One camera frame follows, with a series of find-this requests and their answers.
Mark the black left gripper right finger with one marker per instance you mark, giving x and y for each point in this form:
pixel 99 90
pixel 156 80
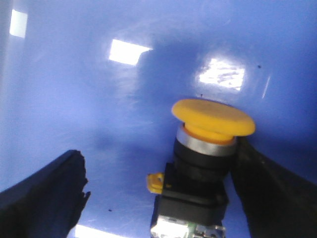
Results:
pixel 277 202

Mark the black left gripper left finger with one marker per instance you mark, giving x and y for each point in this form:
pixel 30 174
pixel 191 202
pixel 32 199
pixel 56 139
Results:
pixel 47 204

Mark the yellow mushroom push button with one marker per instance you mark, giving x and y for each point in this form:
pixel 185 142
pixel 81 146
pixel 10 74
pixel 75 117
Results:
pixel 191 200

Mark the blue plastic tray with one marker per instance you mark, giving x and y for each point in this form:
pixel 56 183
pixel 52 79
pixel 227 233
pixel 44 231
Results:
pixel 101 76

